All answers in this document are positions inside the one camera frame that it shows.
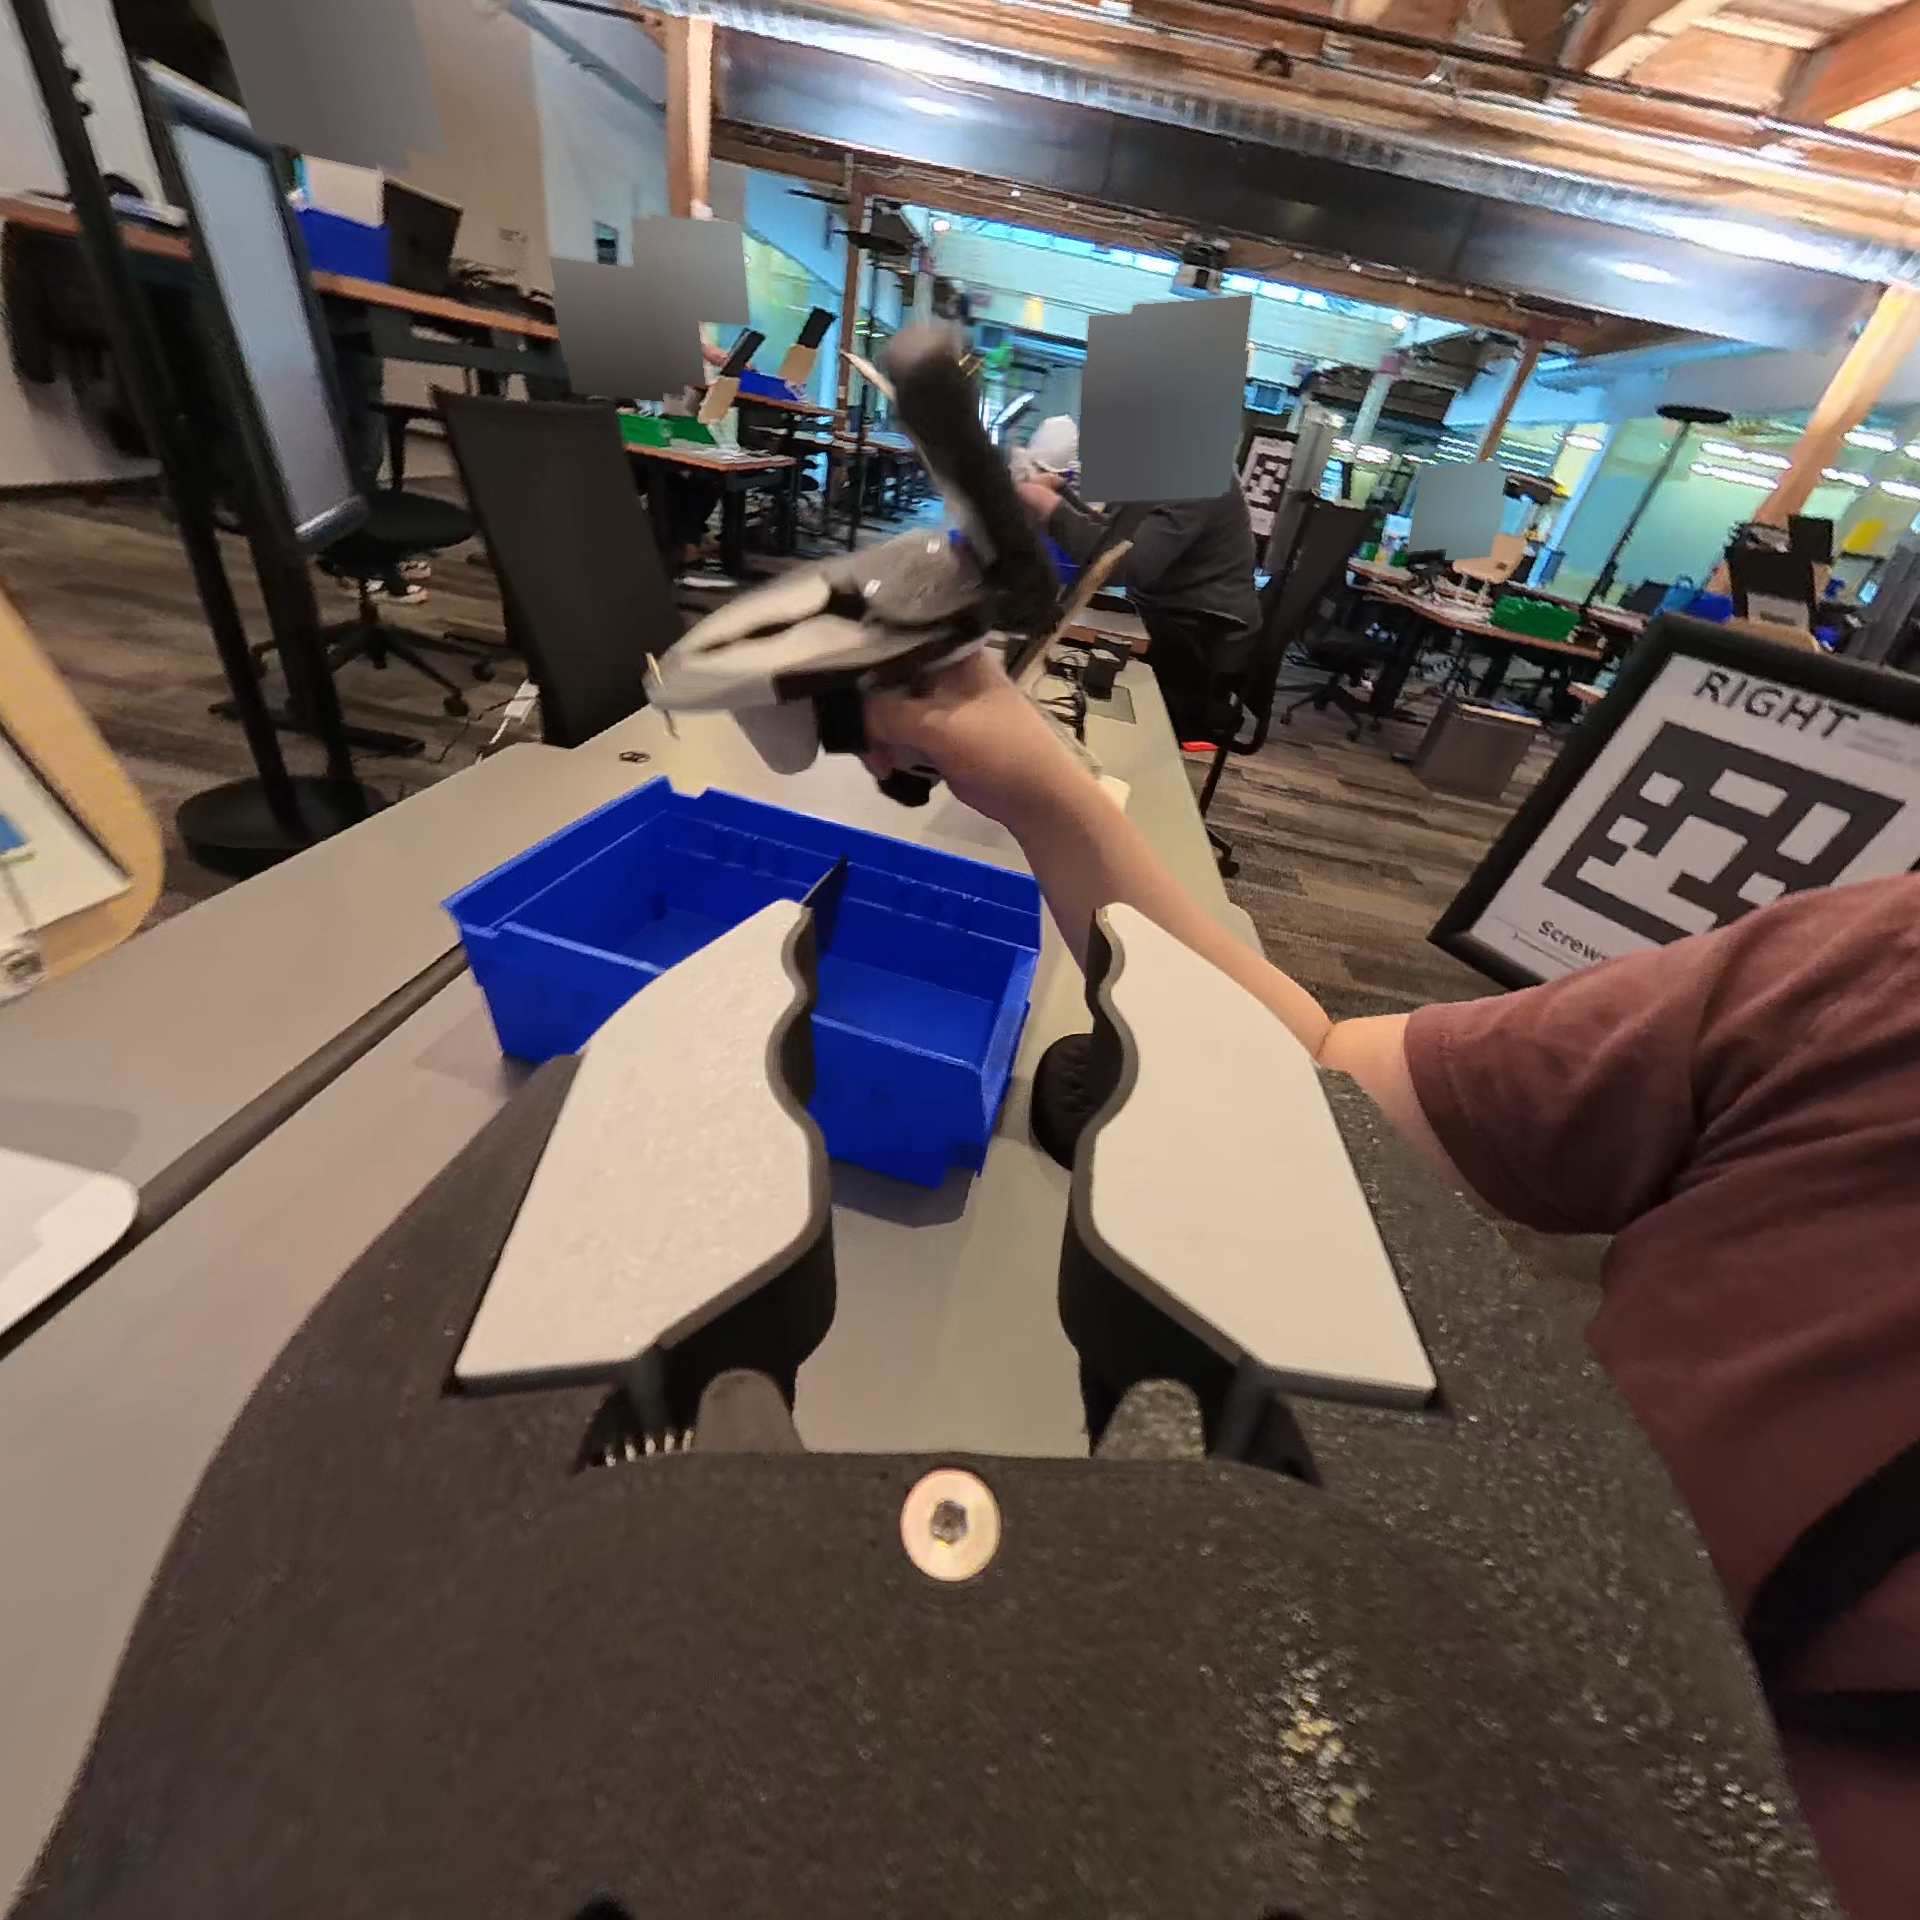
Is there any black desk grommet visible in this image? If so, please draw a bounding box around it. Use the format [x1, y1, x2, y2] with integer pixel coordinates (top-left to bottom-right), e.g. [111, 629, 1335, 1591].
[1031, 1033, 1121, 1174]

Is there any person's right hand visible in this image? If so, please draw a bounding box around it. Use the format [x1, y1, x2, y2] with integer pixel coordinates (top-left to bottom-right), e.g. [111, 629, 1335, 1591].
[868, 663, 1055, 800]

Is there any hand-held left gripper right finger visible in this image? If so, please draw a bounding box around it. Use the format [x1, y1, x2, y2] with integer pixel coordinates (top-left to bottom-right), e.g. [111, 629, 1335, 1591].
[1060, 905, 1442, 1410]

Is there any black floor sign stand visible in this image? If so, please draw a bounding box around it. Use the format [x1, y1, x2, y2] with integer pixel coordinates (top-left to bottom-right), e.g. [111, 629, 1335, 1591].
[13, 0, 438, 885]

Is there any wooden support post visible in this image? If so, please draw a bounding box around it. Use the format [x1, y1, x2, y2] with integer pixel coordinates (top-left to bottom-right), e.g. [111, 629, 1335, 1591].
[1748, 283, 1920, 525]

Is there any black mesh office chair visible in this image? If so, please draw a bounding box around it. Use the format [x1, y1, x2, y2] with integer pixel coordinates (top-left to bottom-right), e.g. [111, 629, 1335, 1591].
[430, 390, 682, 748]

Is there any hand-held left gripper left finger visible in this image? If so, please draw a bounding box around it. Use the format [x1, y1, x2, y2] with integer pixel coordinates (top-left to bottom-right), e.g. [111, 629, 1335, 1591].
[451, 898, 841, 1403]

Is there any wooden top office desk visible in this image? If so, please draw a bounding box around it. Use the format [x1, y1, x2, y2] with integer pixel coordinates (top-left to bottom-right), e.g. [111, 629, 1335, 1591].
[621, 434, 805, 589]

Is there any black framed marker sign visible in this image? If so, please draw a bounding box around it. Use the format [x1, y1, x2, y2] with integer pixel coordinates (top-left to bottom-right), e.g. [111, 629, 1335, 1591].
[1427, 612, 1920, 994]

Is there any blue storage bin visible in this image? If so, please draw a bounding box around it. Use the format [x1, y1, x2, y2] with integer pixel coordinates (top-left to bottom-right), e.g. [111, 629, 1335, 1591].
[291, 204, 395, 286]

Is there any printed instruction sheet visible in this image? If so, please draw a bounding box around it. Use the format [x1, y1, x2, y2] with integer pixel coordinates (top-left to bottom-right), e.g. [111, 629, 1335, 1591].
[0, 728, 133, 963]

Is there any wooden side table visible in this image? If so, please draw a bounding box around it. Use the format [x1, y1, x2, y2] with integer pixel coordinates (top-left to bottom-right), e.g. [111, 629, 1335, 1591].
[0, 589, 167, 978]

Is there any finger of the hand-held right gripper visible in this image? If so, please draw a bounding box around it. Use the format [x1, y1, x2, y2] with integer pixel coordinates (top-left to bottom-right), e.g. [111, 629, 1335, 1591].
[646, 633, 995, 711]
[658, 568, 905, 680]

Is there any person's right forearm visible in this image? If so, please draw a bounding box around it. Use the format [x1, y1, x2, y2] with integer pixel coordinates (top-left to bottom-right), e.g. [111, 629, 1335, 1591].
[960, 717, 1340, 1074]

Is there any black harness strap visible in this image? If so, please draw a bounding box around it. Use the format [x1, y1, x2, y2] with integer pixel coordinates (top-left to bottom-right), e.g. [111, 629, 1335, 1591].
[1748, 1475, 1920, 1739]

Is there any black floor lamp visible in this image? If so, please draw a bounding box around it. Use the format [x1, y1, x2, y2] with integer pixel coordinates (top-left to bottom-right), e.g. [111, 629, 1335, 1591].
[1590, 402, 1727, 600]

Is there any white template sheet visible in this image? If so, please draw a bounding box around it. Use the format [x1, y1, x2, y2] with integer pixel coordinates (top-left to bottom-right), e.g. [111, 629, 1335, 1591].
[0, 1147, 140, 1335]

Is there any grey trash bin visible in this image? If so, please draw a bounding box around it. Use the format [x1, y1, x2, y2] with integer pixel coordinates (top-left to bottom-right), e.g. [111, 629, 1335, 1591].
[1419, 695, 1545, 796]

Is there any blue plastic parts bin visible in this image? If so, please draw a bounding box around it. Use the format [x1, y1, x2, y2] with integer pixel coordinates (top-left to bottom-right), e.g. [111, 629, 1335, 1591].
[440, 774, 1045, 1188]

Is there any black swivel office chair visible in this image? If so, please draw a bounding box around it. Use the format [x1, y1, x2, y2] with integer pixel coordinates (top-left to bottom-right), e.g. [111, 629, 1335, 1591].
[314, 492, 514, 723]

